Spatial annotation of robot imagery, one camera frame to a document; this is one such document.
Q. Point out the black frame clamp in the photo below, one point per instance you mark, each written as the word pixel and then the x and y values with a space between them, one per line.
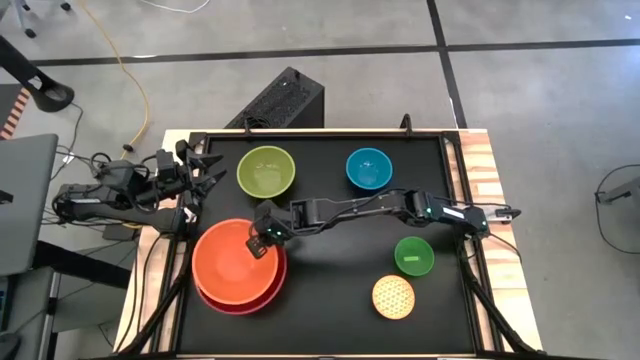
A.
pixel 247 125
pixel 407 123

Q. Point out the black table mat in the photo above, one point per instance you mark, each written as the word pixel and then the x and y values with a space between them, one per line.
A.
pixel 330 300

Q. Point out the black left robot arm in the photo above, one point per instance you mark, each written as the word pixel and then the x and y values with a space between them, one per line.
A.
pixel 95 200

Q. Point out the large orange bowl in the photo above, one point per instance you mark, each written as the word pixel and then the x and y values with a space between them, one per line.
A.
pixel 227 272

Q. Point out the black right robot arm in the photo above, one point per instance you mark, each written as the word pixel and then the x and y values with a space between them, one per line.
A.
pixel 350 207

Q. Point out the black computer tower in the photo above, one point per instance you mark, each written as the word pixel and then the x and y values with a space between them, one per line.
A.
pixel 282 102

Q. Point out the black curved stand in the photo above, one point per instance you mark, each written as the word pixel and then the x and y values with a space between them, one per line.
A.
pixel 47 92

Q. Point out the orange black striped strip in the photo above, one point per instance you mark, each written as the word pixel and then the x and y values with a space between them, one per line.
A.
pixel 15 116

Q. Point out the black chair caster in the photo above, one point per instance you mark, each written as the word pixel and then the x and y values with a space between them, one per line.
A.
pixel 65 6
pixel 30 33

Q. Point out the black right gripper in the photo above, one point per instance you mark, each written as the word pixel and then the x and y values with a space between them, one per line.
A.
pixel 275 222

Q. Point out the large red bowl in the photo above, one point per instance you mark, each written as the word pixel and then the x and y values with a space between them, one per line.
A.
pixel 250 307

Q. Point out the lime green bowl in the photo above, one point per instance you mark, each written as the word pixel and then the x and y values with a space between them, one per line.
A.
pixel 266 172

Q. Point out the grey metal stand foot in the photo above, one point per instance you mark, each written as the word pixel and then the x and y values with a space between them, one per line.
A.
pixel 622 192

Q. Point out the yellow perforated colander bowl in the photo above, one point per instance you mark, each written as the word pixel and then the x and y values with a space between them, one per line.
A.
pixel 393 297

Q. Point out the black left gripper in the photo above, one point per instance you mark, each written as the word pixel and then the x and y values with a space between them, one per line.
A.
pixel 187 172

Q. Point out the blue bowl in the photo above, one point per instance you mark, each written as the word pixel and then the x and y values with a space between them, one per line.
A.
pixel 369 169

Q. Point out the small dark green bowl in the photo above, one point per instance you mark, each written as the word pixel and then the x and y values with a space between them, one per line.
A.
pixel 414 256

